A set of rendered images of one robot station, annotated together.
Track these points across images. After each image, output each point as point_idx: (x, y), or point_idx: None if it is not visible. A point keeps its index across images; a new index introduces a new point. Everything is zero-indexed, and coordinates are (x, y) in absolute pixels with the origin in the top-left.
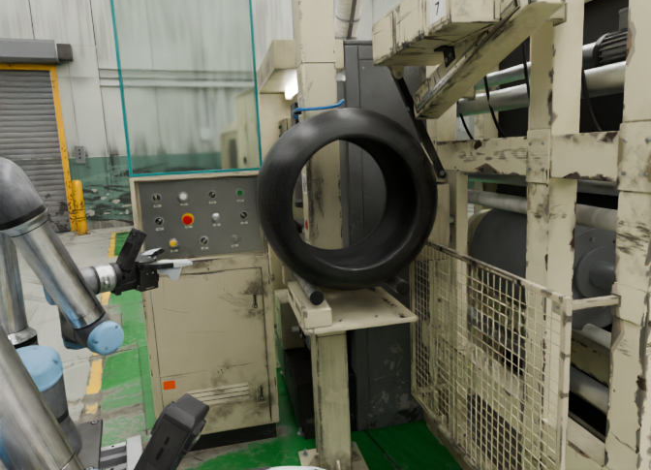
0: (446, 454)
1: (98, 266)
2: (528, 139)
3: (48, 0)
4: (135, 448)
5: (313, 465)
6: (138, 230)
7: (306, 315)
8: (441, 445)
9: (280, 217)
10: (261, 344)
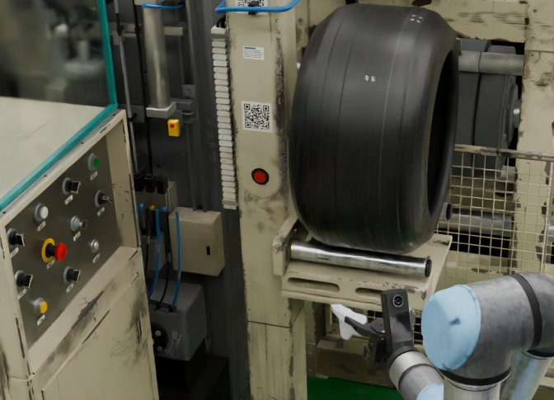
0: (343, 383)
1: (422, 360)
2: (531, 5)
3: None
4: None
5: None
6: (400, 290)
7: (426, 294)
8: (326, 379)
9: (420, 190)
10: (149, 392)
